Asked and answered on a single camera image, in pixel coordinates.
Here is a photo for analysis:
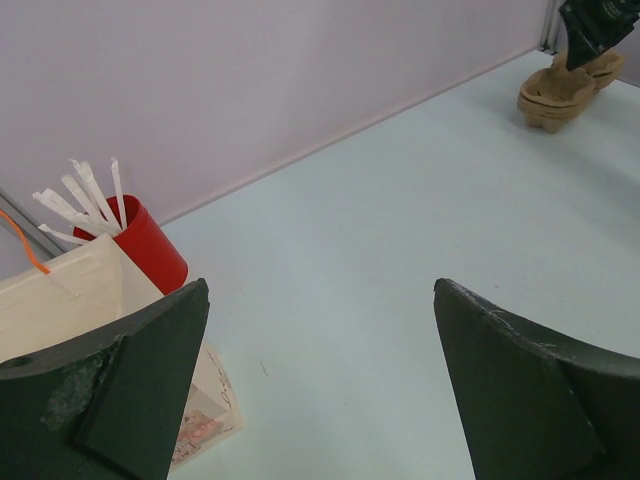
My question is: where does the aluminium frame post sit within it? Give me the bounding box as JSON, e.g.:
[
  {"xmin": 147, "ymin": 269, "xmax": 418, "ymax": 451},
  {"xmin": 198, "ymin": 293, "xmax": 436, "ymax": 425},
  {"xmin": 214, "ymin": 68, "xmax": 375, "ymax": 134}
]
[
  {"xmin": 0, "ymin": 189, "xmax": 66, "ymax": 259},
  {"xmin": 539, "ymin": 0, "xmax": 567, "ymax": 54}
]

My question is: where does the white paper takeout bag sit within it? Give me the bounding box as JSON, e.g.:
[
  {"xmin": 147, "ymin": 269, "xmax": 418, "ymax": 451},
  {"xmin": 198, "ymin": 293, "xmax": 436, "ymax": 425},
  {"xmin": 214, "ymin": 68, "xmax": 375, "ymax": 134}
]
[{"xmin": 1, "ymin": 235, "xmax": 244, "ymax": 473}]

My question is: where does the aluminium frame post right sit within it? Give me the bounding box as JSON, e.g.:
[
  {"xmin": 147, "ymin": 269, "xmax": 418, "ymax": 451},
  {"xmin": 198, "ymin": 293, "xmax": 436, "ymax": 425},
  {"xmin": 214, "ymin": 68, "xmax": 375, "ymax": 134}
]
[{"xmin": 539, "ymin": 0, "xmax": 567, "ymax": 54}]

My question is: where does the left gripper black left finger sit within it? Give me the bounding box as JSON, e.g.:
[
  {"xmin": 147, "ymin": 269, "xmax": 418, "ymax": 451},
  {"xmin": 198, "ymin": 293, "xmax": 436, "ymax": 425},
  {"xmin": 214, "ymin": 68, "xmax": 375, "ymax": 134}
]
[{"xmin": 1, "ymin": 279, "xmax": 209, "ymax": 479}]

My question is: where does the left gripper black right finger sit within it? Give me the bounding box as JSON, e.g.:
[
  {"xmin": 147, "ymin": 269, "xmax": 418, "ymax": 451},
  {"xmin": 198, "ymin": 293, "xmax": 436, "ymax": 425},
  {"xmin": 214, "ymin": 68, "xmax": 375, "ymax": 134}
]
[{"xmin": 434, "ymin": 278, "xmax": 639, "ymax": 480}]

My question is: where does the aluminium frame post left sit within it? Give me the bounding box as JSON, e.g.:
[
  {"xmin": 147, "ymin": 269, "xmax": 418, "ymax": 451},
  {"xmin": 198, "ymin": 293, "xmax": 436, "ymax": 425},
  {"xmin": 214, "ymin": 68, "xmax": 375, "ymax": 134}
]
[{"xmin": 0, "ymin": 189, "xmax": 66, "ymax": 259}]

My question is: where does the wrapped white straw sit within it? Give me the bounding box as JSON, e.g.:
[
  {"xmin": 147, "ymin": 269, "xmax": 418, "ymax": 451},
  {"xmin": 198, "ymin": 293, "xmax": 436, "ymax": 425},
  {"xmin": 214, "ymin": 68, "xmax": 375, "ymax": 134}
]
[
  {"xmin": 32, "ymin": 189, "xmax": 110, "ymax": 236},
  {"xmin": 70, "ymin": 159, "xmax": 122, "ymax": 234},
  {"xmin": 61, "ymin": 175, "xmax": 114, "ymax": 233},
  {"xmin": 38, "ymin": 224, "xmax": 88, "ymax": 245},
  {"xmin": 111, "ymin": 158, "xmax": 128, "ymax": 230}
]

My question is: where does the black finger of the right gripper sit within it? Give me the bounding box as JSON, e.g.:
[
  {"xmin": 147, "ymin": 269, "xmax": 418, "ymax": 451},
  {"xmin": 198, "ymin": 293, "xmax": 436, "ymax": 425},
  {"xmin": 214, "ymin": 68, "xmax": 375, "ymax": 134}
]
[{"xmin": 558, "ymin": 0, "xmax": 639, "ymax": 71}]

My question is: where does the brown pulp cup carrier stack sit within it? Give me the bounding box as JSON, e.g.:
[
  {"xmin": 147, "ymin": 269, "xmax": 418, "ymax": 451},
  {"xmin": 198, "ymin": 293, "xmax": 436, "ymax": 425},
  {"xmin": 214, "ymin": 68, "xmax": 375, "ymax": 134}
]
[{"xmin": 517, "ymin": 50, "xmax": 625, "ymax": 134}]

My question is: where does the red plastic cup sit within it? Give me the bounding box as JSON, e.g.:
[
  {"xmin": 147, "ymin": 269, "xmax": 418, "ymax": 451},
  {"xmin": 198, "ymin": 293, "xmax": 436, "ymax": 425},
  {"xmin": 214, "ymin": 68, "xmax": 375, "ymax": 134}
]
[{"xmin": 72, "ymin": 194, "xmax": 189, "ymax": 296}]

